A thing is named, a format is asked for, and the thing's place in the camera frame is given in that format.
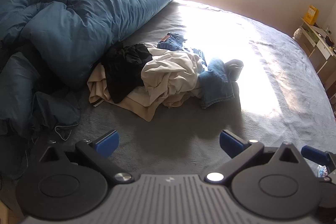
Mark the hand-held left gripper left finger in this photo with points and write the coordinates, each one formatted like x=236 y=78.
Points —
x=107 y=144

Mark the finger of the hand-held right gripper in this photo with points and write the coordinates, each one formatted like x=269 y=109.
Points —
x=313 y=154

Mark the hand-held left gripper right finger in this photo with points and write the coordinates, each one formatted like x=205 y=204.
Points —
x=231 y=145

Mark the black printed T-shirt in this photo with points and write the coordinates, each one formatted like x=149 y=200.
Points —
x=126 y=69

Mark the cream garment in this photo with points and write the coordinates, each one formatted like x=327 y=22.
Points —
x=136 y=108

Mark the blue jeans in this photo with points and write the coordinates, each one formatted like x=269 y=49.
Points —
x=218 y=82

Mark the grey garment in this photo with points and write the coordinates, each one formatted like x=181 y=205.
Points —
x=235 y=69

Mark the white garment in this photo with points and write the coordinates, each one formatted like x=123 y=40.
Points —
x=170 y=71

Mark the white wooden desk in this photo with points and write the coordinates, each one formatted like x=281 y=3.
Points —
x=320 y=50

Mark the white figurine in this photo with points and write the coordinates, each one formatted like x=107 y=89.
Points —
x=297 y=33

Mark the yellow box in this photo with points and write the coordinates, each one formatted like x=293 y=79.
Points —
x=311 y=15

